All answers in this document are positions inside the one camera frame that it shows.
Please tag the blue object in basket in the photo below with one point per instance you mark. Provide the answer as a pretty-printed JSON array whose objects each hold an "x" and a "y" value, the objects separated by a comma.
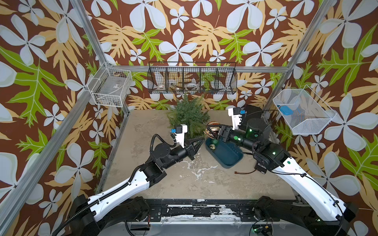
[{"x": 285, "y": 110}]

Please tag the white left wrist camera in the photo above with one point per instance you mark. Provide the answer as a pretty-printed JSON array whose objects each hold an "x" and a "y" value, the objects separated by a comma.
[{"x": 179, "y": 134}]

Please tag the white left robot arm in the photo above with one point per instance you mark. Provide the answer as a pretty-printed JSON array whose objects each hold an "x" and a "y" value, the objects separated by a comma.
[{"x": 89, "y": 216}]

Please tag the small green christmas tree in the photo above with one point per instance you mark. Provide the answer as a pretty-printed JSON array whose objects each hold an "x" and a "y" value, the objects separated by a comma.
[{"x": 190, "y": 112}]

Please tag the white mesh angled basket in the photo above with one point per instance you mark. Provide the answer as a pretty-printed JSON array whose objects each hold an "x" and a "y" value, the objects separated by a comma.
[{"x": 311, "y": 114}]

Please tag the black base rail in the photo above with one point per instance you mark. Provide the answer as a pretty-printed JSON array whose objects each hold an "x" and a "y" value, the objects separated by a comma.
[{"x": 166, "y": 211}]

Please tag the right aluminium frame post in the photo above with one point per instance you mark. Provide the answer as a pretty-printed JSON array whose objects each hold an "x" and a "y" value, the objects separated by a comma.
[{"x": 304, "y": 42}]

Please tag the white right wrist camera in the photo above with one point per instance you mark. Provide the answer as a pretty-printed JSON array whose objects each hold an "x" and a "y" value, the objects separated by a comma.
[{"x": 236, "y": 115}]

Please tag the aluminium corner frame post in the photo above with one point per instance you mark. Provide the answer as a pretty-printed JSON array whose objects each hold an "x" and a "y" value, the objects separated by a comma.
[{"x": 92, "y": 38}]

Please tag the white wire square basket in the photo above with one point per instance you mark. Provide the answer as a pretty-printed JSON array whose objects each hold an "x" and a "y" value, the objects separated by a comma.
[{"x": 110, "y": 86}]

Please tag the teal plastic tray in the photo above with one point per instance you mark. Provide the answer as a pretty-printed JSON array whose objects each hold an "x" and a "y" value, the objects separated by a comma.
[{"x": 227, "y": 154}]

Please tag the red gold striped ornament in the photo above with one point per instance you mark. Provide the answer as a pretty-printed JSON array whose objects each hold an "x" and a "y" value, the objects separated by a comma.
[{"x": 212, "y": 129}]

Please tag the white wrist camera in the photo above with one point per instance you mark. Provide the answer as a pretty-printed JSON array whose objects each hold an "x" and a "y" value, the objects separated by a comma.
[
  {"x": 236, "y": 115},
  {"x": 179, "y": 134}
]

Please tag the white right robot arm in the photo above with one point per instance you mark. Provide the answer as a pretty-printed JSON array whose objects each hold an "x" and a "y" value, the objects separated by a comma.
[{"x": 325, "y": 213}]

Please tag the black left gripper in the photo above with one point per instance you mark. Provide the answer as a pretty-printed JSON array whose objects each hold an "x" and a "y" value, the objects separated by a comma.
[{"x": 190, "y": 149}]

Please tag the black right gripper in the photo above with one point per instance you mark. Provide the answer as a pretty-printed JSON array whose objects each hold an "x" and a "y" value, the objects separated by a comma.
[{"x": 227, "y": 133}]

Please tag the black wire wall basket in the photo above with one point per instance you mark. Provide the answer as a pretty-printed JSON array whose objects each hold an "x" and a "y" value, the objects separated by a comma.
[{"x": 192, "y": 77}]

